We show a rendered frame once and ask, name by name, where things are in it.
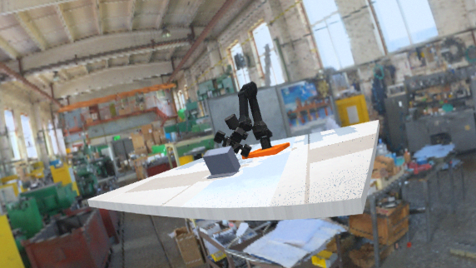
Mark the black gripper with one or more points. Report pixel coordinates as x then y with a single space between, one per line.
234 142

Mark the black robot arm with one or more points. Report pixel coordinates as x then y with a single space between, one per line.
247 93

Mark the blue-grey sloped panel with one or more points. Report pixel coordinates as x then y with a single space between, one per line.
221 162

